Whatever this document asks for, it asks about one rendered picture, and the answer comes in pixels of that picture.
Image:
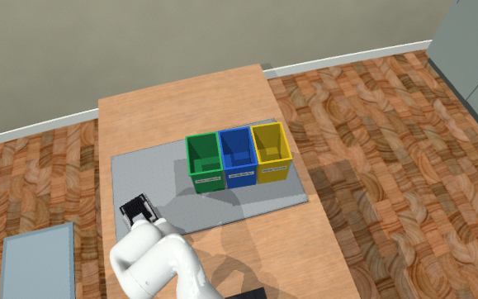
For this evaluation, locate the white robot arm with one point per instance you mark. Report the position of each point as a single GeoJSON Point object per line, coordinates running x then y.
{"type": "Point", "coordinates": [156, 266]}

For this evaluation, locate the yellow bin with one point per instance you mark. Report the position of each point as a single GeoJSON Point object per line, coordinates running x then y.
{"type": "Point", "coordinates": [272, 151]}

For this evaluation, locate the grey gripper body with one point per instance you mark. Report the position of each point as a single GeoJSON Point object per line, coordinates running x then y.
{"type": "Point", "coordinates": [159, 221]}

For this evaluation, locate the blue bin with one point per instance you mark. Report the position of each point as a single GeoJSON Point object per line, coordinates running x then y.
{"type": "Point", "coordinates": [238, 156]}

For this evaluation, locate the green open bin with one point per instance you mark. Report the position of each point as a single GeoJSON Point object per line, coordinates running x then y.
{"type": "Point", "coordinates": [204, 162]}

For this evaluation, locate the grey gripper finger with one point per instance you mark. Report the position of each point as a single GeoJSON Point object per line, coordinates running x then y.
{"type": "Point", "coordinates": [127, 220]}
{"type": "Point", "coordinates": [153, 218]}

